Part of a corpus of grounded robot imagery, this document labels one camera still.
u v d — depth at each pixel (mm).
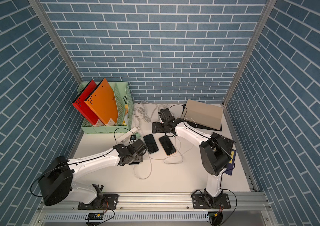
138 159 756
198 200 737
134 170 820
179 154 917
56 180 417
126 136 950
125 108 1148
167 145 1053
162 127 805
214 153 496
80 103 820
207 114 1141
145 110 1155
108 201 727
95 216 720
